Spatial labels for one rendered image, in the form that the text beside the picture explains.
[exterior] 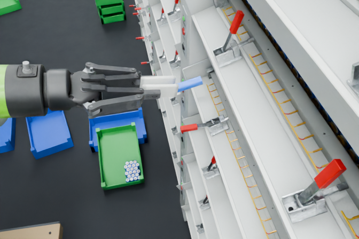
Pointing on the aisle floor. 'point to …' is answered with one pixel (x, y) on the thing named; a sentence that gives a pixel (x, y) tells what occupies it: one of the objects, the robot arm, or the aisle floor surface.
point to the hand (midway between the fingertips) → (158, 86)
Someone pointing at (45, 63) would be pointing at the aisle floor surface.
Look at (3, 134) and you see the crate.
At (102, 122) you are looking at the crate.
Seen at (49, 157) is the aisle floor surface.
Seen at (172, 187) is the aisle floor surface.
